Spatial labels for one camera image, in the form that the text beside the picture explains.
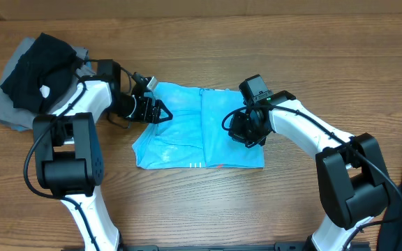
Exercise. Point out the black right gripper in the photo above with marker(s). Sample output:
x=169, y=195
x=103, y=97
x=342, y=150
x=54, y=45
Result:
x=237, y=134

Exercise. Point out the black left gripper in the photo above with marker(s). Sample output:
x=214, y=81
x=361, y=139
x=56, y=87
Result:
x=144, y=116

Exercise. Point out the light blue printed t-shirt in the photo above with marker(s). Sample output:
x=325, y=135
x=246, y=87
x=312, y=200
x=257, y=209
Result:
x=194, y=138

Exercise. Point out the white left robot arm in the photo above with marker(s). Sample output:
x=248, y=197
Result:
x=65, y=162

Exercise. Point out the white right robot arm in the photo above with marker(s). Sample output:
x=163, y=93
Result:
x=354, y=184

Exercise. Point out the black folded garment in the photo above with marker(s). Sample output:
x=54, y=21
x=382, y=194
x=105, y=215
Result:
x=42, y=74

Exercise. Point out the grey folded garment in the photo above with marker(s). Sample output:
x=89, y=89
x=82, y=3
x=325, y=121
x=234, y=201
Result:
x=22, y=119

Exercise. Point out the black table edge rail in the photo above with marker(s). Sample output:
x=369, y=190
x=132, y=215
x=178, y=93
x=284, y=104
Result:
x=215, y=247

